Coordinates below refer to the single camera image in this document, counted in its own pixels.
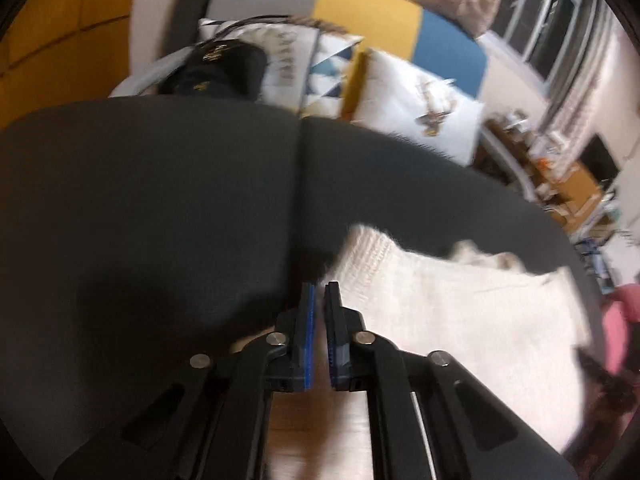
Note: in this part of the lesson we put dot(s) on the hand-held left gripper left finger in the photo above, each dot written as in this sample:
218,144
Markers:
309,345

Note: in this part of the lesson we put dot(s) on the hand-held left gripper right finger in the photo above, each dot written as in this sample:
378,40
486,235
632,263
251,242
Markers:
331,350

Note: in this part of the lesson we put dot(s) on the white knit sweater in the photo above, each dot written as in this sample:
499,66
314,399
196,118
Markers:
450,320

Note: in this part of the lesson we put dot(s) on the person's right forearm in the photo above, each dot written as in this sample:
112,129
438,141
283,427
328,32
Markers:
622,325

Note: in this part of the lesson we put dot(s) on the wooden side table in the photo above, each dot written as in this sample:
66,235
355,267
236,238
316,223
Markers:
575,190

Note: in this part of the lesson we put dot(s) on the black television screen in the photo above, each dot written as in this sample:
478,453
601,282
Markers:
600,157

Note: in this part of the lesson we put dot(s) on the white deer print pillow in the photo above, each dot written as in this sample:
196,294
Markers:
400,90

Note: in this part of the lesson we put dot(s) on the triangle pattern pillow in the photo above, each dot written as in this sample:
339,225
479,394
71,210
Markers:
330,60

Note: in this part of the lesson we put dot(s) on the black handbag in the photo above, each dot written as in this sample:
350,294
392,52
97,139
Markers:
220,70

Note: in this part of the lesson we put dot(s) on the white curtain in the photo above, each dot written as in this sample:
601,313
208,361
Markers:
580,90

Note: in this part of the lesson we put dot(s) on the grey yellow blue sofa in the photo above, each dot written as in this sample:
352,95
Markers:
370,5

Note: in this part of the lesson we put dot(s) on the window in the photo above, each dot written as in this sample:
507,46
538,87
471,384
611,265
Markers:
545,20

